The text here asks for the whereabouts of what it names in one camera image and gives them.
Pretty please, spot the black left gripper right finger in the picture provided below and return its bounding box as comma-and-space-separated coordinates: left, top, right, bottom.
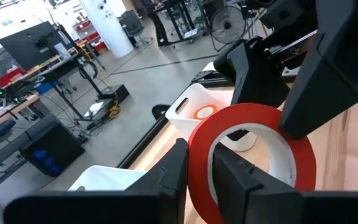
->
211, 142, 358, 224

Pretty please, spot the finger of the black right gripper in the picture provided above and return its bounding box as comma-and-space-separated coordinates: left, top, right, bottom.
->
280, 0, 358, 140
213, 37, 291, 108

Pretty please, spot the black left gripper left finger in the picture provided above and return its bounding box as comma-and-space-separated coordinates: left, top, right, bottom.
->
3, 138, 190, 224

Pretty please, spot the red tape roll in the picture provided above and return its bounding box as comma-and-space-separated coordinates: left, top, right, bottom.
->
187, 102, 318, 224

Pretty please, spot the small orange tape roll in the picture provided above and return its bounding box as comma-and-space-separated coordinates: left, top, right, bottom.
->
193, 104, 219, 121

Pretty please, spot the white plastic bin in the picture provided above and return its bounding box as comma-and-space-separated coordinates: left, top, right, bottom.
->
68, 164, 149, 192
165, 83, 259, 152

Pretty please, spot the black floor fan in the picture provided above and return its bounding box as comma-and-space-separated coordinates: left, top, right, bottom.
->
209, 4, 247, 45

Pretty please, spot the computer tower with blue lights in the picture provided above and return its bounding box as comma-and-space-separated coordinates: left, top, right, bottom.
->
20, 114, 86, 178

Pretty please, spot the black desk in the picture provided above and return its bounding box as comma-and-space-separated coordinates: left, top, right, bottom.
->
152, 0, 206, 48

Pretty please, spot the person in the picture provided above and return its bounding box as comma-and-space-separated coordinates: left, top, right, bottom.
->
140, 0, 170, 48

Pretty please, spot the grey office chair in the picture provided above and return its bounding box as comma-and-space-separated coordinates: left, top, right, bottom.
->
117, 9, 154, 48

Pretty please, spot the wooden work table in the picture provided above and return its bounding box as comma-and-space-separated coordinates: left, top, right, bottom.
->
0, 94, 40, 138

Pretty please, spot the white column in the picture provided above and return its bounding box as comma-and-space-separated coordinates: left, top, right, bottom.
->
79, 0, 135, 59

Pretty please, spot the black monitor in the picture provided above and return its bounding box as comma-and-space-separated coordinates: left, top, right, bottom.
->
0, 21, 71, 72

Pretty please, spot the yellow cable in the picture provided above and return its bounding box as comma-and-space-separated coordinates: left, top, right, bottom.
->
108, 92, 124, 119

